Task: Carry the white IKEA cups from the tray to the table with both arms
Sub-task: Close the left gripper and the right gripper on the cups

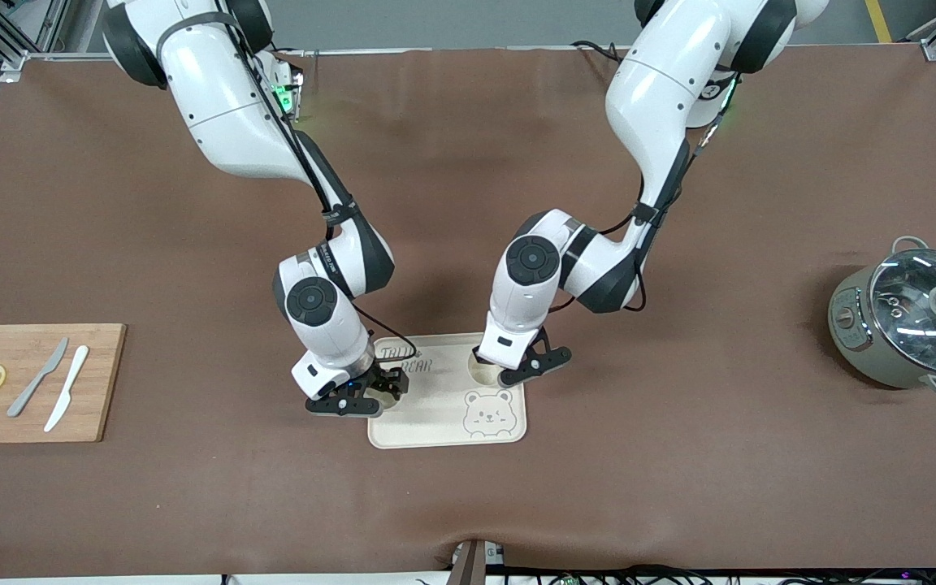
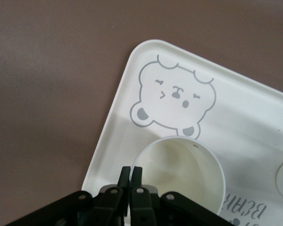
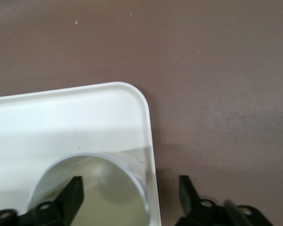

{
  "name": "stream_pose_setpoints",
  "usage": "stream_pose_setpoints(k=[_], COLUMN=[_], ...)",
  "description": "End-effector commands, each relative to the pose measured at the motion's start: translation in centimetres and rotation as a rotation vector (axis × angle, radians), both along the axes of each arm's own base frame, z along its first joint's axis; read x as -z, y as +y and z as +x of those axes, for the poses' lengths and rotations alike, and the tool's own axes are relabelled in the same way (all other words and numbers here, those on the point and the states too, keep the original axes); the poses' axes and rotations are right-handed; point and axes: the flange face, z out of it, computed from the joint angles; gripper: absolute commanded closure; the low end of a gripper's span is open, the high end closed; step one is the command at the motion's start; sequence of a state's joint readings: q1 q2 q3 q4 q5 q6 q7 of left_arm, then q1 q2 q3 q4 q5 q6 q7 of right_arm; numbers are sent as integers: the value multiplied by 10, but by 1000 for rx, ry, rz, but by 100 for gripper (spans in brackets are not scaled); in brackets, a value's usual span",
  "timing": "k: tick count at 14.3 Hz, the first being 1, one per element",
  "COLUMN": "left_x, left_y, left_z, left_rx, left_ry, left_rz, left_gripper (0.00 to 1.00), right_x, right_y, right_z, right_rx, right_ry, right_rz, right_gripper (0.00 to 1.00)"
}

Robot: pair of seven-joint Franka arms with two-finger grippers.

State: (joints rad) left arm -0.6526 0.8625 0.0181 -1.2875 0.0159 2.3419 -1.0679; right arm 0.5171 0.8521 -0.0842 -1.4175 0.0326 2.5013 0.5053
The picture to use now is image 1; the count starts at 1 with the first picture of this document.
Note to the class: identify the grey plastic knife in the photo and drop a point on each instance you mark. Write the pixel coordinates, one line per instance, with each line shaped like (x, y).
(36, 379)

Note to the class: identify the beige bear print tray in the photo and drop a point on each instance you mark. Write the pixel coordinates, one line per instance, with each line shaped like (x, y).
(444, 418)

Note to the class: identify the wooden cutting board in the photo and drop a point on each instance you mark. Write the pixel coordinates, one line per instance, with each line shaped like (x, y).
(102, 382)

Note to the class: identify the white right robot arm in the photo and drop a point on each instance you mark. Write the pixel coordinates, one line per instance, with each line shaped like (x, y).
(224, 106)

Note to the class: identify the grey-green electric cooking pot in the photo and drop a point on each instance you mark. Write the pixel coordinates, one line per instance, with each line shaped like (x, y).
(858, 341)

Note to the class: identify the brown table cloth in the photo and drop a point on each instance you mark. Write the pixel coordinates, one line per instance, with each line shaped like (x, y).
(468, 504)

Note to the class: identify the white plastic knife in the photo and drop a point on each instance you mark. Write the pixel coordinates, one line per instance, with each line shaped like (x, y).
(70, 382)

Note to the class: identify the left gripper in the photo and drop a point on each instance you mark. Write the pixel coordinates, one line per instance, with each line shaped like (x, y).
(476, 355)

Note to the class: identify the white IKEA cup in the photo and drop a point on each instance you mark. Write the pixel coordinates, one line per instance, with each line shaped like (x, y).
(486, 374)
(387, 404)

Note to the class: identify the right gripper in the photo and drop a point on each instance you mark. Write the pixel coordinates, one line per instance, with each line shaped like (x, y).
(387, 379)

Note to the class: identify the glass pot lid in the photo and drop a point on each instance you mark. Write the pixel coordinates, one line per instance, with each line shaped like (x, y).
(907, 325)

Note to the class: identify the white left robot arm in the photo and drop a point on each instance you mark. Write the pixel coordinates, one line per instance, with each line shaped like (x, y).
(663, 89)

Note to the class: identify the metal table clamp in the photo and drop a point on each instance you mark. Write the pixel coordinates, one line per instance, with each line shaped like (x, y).
(468, 565)

